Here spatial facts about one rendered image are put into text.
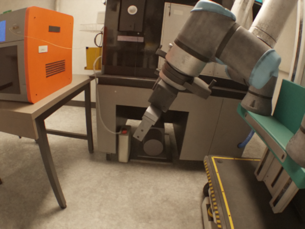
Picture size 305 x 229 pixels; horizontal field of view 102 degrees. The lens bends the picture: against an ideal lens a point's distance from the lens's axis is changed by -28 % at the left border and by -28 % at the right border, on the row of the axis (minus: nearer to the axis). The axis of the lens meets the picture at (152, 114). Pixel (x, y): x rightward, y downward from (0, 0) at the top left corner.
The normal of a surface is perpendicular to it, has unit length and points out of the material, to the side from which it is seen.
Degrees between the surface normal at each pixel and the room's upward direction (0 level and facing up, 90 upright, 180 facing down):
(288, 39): 90
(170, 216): 0
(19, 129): 90
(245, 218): 0
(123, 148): 90
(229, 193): 0
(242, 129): 90
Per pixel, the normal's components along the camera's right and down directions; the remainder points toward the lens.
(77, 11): -0.02, 0.39
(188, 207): 0.10, -0.92
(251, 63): -0.58, 0.45
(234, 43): -0.48, 0.26
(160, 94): -0.27, 0.46
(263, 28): -0.67, 0.14
